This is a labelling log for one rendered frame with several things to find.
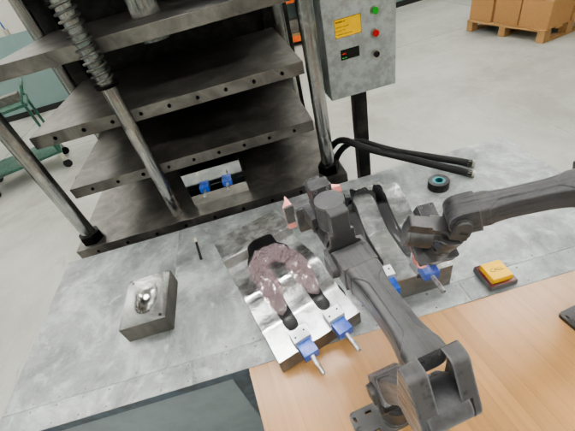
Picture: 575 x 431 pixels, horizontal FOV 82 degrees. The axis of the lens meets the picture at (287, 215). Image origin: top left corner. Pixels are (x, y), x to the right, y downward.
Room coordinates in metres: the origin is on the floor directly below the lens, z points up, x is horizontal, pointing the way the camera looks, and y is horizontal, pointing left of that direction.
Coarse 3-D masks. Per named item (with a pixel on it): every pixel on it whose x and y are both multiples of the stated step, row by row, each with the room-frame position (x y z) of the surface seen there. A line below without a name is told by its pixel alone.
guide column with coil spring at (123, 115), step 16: (64, 16) 1.29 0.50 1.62; (80, 48) 1.30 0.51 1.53; (96, 64) 1.30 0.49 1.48; (96, 80) 1.30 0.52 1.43; (112, 80) 1.32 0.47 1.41; (112, 96) 1.30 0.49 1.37; (128, 112) 1.31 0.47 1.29; (128, 128) 1.29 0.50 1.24; (144, 144) 1.30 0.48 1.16; (144, 160) 1.30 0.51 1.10; (160, 176) 1.30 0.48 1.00; (160, 192) 1.30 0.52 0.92; (176, 208) 1.30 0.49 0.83
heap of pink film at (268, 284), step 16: (256, 256) 0.79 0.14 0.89; (272, 256) 0.77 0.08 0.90; (288, 256) 0.74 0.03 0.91; (256, 272) 0.71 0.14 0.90; (272, 272) 0.68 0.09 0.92; (288, 272) 0.68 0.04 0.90; (304, 272) 0.66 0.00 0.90; (272, 288) 0.63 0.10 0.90; (304, 288) 0.62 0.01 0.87; (272, 304) 0.59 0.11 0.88
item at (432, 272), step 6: (414, 264) 0.57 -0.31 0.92; (414, 270) 0.56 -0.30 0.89; (420, 270) 0.54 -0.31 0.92; (426, 270) 0.53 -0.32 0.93; (432, 270) 0.53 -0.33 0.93; (438, 270) 0.52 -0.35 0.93; (426, 276) 0.52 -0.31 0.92; (432, 276) 0.51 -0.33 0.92; (438, 276) 0.52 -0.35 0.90; (438, 282) 0.49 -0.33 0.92; (444, 288) 0.47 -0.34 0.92
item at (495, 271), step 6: (486, 264) 0.56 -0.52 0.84; (492, 264) 0.55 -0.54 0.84; (498, 264) 0.55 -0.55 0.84; (486, 270) 0.54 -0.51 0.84; (492, 270) 0.53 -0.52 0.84; (498, 270) 0.53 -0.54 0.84; (504, 270) 0.52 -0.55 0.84; (486, 276) 0.53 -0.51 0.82; (492, 276) 0.52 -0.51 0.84; (498, 276) 0.51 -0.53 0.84; (504, 276) 0.51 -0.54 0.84; (510, 276) 0.50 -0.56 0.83; (492, 282) 0.51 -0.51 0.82
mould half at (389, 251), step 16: (400, 192) 0.86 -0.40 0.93; (368, 208) 0.84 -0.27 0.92; (400, 208) 0.81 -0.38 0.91; (368, 224) 0.79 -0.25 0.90; (384, 224) 0.77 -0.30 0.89; (400, 224) 0.76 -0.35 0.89; (384, 240) 0.71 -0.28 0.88; (384, 256) 0.65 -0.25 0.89; (400, 256) 0.63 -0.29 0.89; (400, 272) 0.57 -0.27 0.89; (448, 272) 0.55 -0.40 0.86; (400, 288) 0.55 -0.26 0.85; (416, 288) 0.55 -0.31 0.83; (432, 288) 0.55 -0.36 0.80
